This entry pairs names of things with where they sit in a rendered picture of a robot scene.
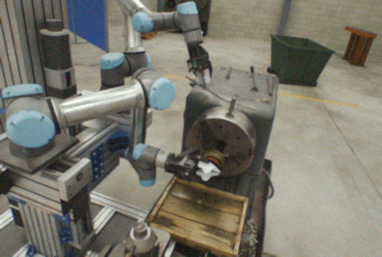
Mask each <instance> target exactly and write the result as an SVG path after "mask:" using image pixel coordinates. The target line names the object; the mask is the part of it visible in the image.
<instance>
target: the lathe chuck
mask: <svg viewBox="0 0 382 257"><path fill-rule="evenodd" d="M226 114H229V110H225V109H214V110H210V111H209V112H206V113H204V114H202V115H201V116H199V117H198V119H196V122H195V123H194V124H193V125H192V127H191V128H190V131H189V133H187V137H186V148H187V150H190V149H192V148H193V147H195V146H196V147H198V148H199V149H200V156H202V157H203V155H204V153H205V150H204V144H203V142H202V141H201V139H202V136H201V135H200V133H199V131H198V130H197V129H198V128H199V127H200V124H199V121H200V120H201V119H203V118H205V120H206V122H207V123H208V124H209V126H210V128H211V130H212V132H213V133H214V135H215V137H217V139H218V140H221V141H223V142H225V143H226V144H227V145H228V146H232V147H241V148H251V149H252V156H248V161H242V160H237V161H236V162H229V164H227V163H224V164H223V166H222V167H221V169H220V170H219V171H220V174H219V175H216V176H220V177H230V176H234V175H237V174H240V173H241V172H243V171H244V170H245V169H246V168H247V167H249V165H250V163H251V161H252V157H253V154H254V148H255V145H256V138H255V135H254V132H253V129H252V127H251V125H250V124H249V123H248V122H247V120H246V119H244V118H243V117H242V116H240V115H239V114H237V113H234V112H232V116H233V117H229V116H227V115H226ZM215 150H218V151H219V152H220V153H221V154H222V152H223V150H224V147H221V146H219V145H217V146H216V147H215Z"/></svg>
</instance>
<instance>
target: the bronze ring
mask: <svg viewBox="0 0 382 257"><path fill-rule="evenodd" d="M203 157H204V158H205V159H206V160H208V161H209V162H210V163H212V164H213V165H214V166H215V167H216V168H218V170H220V169H221V167H222V166H223V164H224V157H223V155H222V154H221V153H220V152H219V151H218V150H209V151H206V152H205V153H204V155H203Z"/></svg>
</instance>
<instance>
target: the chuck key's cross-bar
mask: <svg viewBox="0 0 382 257"><path fill-rule="evenodd" d="M185 78H186V79H189V80H191V81H192V82H194V83H195V84H196V85H197V83H196V81H195V80H194V79H192V78H190V77H189V76H185ZM198 86H200V87H201V88H203V89H205V90H207V91H209V92H210V93H211V94H212V95H215V96H216V97H218V98H220V99H221V100H224V101H228V103H231V100H229V99H227V98H223V97H222V96H220V95H218V94H216V93H215V92H214V91H212V90H210V89H209V88H207V87H205V86H203V85H198ZM235 104H236V105H238V106H241V107H246V108H248V109H251V110H256V108H255V107H251V106H248V105H244V104H241V103H237V102H236V103H235Z"/></svg>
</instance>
